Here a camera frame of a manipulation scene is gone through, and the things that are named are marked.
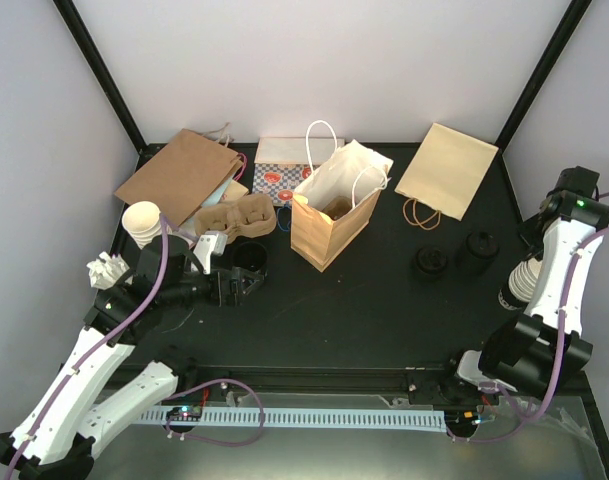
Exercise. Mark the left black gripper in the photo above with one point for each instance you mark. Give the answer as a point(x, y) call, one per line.
point(221, 296)

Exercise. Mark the orange paper bag white handles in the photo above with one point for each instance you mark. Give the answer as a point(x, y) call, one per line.
point(353, 171)

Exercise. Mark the single pulp cup carrier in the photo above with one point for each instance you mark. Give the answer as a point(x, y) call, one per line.
point(338, 207)

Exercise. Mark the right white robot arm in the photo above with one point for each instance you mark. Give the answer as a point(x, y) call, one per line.
point(540, 348)

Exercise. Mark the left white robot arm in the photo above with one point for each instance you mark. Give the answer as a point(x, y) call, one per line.
point(69, 429)

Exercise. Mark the black coffee cup open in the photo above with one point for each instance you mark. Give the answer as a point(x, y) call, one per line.
point(250, 255)

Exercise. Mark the pink white paper bag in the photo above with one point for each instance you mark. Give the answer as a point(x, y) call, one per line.
point(224, 192)

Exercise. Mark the left stack paper cups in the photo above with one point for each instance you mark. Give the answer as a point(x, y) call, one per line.
point(141, 221)

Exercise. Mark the stack paper cups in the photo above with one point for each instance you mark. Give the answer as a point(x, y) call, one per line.
point(517, 292)
point(141, 221)

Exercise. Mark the blue checkered paper bag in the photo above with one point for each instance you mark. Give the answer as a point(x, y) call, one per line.
point(281, 164)

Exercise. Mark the brown kraft paper bag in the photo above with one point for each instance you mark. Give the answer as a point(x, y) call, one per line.
point(155, 179)

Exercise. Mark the white wrapped straws bundle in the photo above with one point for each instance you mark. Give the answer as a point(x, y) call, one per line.
point(108, 270)

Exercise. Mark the left base circuit board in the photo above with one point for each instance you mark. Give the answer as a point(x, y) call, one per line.
point(185, 413)

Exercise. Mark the base circuit board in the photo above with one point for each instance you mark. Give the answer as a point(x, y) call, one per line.
point(468, 417)
point(185, 413)

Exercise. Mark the black cup lid stack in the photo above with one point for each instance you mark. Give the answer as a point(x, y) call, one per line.
point(430, 263)

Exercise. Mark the black lidded cup right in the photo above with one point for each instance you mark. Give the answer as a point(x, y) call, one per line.
point(476, 253)

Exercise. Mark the right base circuit board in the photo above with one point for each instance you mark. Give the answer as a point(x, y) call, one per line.
point(468, 417)

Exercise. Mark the right stack paper cups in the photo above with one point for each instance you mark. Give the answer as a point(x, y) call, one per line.
point(517, 292)

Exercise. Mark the light blue cable duct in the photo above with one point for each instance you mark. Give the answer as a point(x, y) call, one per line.
point(301, 418)

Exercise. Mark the tan paper bag brown handles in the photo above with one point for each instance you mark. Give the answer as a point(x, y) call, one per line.
point(443, 176)

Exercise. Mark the left black frame post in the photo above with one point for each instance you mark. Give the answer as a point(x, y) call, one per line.
point(82, 37)

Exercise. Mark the black frame post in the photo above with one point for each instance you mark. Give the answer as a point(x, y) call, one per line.
point(562, 34)
point(82, 37)

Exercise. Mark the right black frame post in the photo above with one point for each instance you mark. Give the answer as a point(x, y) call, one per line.
point(562, 34)

